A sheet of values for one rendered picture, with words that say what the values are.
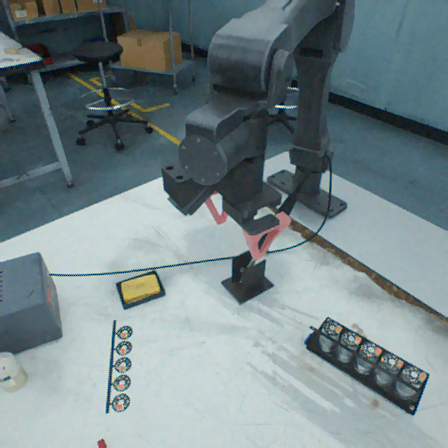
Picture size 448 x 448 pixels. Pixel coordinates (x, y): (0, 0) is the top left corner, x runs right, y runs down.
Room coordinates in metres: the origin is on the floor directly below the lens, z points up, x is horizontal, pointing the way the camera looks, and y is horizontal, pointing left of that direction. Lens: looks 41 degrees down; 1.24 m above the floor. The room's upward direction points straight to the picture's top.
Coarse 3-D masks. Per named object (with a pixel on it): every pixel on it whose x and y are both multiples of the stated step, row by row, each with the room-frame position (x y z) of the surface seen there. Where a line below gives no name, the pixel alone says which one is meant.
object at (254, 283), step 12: (240, 264) 0.43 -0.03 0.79; (264, 264) 0.42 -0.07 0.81; (240, 276) 0.43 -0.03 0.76; (252, 276) 0.41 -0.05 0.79; (264, 276) 0.44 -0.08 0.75; (228, 288) 0.41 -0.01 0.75; (240, 288) 0.41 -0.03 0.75; (252, 288) 0.41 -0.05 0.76; (264, 288) 0.41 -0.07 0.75; (240, 300) 0.39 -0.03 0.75
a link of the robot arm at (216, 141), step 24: (288, 72) 0.39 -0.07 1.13; (216, 96) 0.39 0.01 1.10; (240, 96) 0.39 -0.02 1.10; (264, 96) 0.40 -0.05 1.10; (192, 120) 0.33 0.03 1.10; (216, 120) 0.33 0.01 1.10; (240, 120) 0.36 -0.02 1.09; (192, 144) 0.33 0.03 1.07; (216, 144) 0.32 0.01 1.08; (240, 144) 0.34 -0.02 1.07; (192, 168) 0.33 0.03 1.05; (216, 168) 0.32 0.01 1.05
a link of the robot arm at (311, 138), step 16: (336, 16) 0.60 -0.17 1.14; (320, 32) 0.60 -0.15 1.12; (304, 48) 0.65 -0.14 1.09; (320, 48) 0.61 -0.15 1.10; (304, 64) 0.63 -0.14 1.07; (320, 64) 0.61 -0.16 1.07; (304, 80) 0.63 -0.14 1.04; (320, 80) 0.62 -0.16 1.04; (304, 96) 0.64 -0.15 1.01; (320, 96) 0.63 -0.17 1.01; (304, 112) 0.65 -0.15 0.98; (320, 112) 0.64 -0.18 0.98; (304, 128) 0.65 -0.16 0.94; (320, 128) 0.65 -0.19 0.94; (304, 144) 0.66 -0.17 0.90; (320, 144) 0.65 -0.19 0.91; (304, 160) 0.67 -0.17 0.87; (320, 160) 0.66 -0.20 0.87
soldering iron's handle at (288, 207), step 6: (300, 186) 0.47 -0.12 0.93; (294, 192) 0.47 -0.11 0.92; (288, 198) 0.47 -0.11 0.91; (294, 198) 0.46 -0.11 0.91; (282, 204) 0.47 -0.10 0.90; (288, 204) 0.46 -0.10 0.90; (294, 204) 0.46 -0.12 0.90; (282, 210) 0.46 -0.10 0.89; (288, 210) 0.46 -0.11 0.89; (264, 234) 0.44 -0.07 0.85; (258, 246) 0.43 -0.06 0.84
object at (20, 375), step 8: (0, 352) 0.25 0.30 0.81; (8, 352) 0.26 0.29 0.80; (0, 360) 0.24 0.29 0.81; (8, 360) 0.24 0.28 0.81; (16, 360) 0.25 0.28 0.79; (0, 368) 0.23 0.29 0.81; (8, 368) 0.24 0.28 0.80; (16, 368) 0.24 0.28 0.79; (0, 376) 0.23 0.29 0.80; (8, 376) 0.23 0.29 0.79; (16, 376) 0.24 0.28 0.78; (24, 376) 0.25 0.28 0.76; (0, 384) 0.23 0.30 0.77; (8, 384) 0.23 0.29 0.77; (16, 384) 0.23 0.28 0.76
